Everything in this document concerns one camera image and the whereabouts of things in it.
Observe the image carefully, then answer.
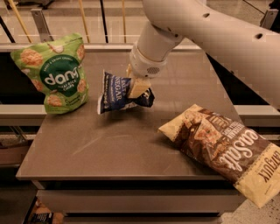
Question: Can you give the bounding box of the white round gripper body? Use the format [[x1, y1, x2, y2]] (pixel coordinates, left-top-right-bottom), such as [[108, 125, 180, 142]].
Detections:
[[129, 43, 167, 78]]

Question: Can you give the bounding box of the blue Kettle chip bag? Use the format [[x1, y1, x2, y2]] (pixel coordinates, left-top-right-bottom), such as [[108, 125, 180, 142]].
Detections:
[[97, 71, 155, 115]]

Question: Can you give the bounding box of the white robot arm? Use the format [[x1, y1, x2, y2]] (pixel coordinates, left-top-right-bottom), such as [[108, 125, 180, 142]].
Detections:
[[129, 0, 280, 109]]

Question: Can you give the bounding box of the green Dang rice chip bag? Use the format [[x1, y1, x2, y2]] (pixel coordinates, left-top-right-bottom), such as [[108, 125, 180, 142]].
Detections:
[[10, 33, 88, 114]]

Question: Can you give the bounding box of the brown sea salt chip bag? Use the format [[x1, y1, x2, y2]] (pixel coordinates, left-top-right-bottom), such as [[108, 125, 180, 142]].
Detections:
[[159, 104, 280, 207]]

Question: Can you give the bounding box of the snack bag on floor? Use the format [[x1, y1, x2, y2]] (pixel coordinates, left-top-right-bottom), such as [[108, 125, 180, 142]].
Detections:
[[27, 200, 64, 224]]

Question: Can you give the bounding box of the grey drawer front under table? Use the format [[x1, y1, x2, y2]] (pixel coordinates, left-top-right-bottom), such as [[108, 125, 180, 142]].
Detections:
[[37, 190, 245, 214]]

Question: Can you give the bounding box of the metal glass railing bracket left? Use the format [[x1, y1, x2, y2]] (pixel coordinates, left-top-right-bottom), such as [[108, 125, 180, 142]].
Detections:
[[31, 9, 53, 42]]

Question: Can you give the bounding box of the metal glass railing bracket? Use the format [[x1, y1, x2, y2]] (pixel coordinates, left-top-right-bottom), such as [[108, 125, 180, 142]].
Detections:
[[260, 9, 278, 29], [31, 9, 53, 42]]

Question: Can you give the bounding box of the metal glass railing bracket right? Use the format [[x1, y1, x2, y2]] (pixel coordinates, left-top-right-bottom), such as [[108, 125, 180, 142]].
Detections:
[[260, 9, 278, 29]]

